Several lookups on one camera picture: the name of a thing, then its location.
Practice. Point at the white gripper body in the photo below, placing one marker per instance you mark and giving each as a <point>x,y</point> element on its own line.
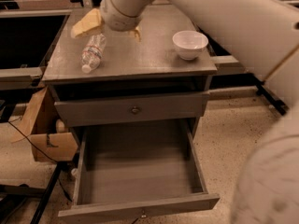
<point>120,19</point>

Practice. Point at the clear plastic water bottle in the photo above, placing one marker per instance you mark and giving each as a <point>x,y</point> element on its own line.
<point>92,54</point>

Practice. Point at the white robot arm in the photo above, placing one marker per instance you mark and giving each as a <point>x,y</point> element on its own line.
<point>262,35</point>

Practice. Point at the grey wooden drawer cabinet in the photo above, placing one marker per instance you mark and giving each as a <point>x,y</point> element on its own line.
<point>128,67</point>

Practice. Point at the grey top drawer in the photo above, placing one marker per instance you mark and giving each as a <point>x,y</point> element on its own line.
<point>132,108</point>

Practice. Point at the open grey middle drawer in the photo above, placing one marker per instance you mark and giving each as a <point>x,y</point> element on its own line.
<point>137,170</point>

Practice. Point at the white ceramic bowl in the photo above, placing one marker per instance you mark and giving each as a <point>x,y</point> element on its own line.
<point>189,44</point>

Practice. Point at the brown cardboard box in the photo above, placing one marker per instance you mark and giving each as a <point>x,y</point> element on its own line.
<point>41,124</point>

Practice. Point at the black metal stand leg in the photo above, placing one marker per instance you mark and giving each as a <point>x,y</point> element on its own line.
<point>46,194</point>

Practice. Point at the grey left barrier rail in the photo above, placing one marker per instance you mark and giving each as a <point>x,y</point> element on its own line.
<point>20,78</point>

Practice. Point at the grey barrier rail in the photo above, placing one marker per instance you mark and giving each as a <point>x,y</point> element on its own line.
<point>20,78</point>
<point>228,65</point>

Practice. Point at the grey right barrier rail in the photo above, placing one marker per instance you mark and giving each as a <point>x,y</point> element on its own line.
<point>228,65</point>

